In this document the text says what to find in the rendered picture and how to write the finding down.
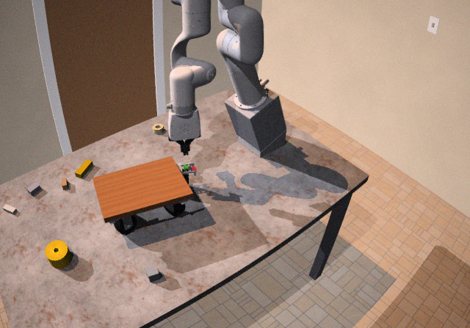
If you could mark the yellow cylinder with centre hole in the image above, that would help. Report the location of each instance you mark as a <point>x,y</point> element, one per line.
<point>58,254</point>

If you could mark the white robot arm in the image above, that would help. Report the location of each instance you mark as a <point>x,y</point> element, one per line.
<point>242,41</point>

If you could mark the yellow rectangular block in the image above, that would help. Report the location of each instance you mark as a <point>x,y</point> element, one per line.
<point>84,168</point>

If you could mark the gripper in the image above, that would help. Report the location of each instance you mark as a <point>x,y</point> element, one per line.
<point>184,127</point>

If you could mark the beige roll of masking tape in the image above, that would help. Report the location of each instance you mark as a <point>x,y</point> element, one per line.
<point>158,129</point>

